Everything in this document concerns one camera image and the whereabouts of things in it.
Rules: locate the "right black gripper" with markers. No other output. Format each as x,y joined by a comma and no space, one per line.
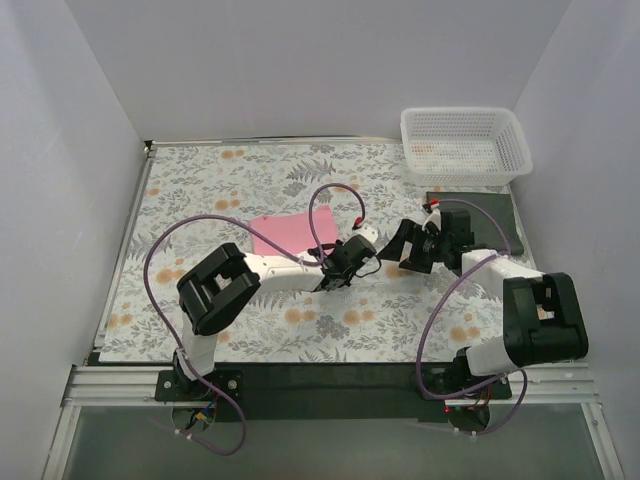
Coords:
410,245

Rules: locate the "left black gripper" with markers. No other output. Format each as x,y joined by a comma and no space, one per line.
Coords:
338,270

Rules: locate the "pink t shirt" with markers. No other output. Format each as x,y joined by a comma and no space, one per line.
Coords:
293,233

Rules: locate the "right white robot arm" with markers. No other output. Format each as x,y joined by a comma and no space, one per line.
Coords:
541,317

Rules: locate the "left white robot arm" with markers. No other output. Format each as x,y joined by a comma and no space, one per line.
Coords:
213,293

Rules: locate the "folded dark green t shirt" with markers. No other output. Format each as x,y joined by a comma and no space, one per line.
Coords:
499,206

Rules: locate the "white plastic basket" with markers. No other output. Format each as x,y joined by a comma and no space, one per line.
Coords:
464,146

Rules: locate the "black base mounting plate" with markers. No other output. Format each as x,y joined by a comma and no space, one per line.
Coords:
321,391

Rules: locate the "floral patterned table mat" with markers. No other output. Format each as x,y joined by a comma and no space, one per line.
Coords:
197,198

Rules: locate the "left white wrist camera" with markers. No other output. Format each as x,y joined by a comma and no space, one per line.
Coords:
366,231

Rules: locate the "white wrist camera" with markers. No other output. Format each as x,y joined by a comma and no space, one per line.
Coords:
366,231
433,218

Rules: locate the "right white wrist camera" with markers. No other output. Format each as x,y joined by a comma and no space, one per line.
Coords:
433,218

